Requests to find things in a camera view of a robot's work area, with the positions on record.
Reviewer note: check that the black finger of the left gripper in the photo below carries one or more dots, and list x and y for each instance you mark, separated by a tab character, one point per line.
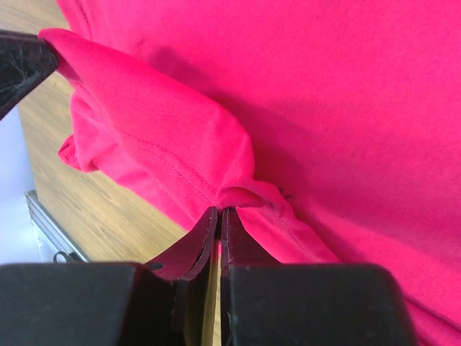
26	61

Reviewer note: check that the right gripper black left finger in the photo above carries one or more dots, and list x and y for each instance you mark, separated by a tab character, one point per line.
169	300

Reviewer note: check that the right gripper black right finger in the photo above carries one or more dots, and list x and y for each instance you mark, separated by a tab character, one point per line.
266	302

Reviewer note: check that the magenta red t-shirt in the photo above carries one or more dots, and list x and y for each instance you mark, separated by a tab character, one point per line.
333	127

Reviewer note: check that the aluminium frame rail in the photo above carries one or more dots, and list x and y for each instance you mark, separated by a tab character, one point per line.
55	244

